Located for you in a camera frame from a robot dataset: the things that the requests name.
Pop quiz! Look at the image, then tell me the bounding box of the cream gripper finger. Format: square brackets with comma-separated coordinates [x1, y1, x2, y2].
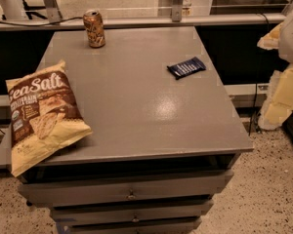
[257, 23, 282, 50]
[258, 64, 293, 131]

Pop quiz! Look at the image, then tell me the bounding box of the orange soda can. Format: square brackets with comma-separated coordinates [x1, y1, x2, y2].
[83, 10, 105, 48]

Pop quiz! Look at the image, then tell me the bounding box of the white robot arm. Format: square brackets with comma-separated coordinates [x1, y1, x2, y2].
[257, 11, 293, 130]

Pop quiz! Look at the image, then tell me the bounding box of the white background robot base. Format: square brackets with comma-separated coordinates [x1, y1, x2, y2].
[0, 0, 26, 20]

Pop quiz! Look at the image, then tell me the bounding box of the dark blue snack bar wrapper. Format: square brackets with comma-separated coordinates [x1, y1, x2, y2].
[167, 57, 206, 80]

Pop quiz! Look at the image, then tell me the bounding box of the grey drawer cabinet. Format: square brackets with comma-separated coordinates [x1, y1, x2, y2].
[19, 27, 252, 234]

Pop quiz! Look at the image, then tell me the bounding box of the sea salt chips bag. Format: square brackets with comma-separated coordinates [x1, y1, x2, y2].
[6, 61, 92, 176]

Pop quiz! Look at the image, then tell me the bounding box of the black cable on rail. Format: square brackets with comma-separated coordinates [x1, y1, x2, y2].
[0, 16, 84, 27]

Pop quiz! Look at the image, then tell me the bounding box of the grey metal rail frame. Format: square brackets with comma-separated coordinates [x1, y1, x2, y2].
[0, 0, 293, 30]

